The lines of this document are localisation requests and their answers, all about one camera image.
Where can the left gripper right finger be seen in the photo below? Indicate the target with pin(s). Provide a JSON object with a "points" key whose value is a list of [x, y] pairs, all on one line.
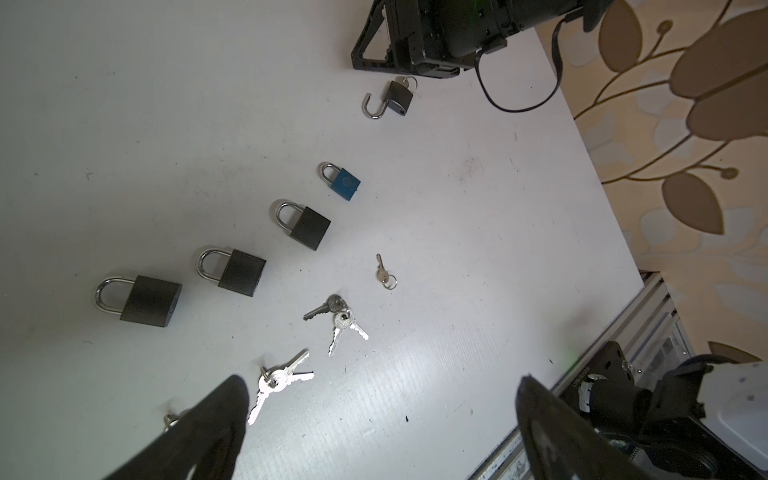
{"points": [[559, 444]]}

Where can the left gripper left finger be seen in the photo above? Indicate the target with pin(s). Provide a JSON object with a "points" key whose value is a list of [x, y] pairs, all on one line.
{"points": [[203, 444]]}

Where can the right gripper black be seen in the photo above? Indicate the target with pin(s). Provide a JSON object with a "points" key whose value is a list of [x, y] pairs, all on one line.
{"points": [[417, 46]]}

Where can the black padlock shackle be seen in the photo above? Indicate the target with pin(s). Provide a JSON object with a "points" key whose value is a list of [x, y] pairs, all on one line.
{"points": [[398, 97]]}

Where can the silver key bunch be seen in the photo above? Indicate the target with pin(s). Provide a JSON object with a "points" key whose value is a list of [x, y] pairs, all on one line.
{"points": [[276, 380], [342, 316], [169, 420]]}

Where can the blue padlock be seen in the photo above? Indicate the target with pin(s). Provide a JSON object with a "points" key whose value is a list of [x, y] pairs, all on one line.
{"points": [[340, 180]]}

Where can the black padlock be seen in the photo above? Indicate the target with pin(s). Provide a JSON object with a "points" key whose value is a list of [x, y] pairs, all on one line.
{"points": [[310, 227], [242, 272], [150, 301]]}

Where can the small key with ring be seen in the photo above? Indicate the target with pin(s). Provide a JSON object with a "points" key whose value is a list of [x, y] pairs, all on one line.
{"points": [[388, 281]]}

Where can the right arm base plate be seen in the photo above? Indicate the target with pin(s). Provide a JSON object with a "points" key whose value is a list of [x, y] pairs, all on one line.
{"points": [[608, 362]]}

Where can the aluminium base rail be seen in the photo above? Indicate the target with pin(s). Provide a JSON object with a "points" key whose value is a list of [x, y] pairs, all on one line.
{"points": [[651, 336]]}

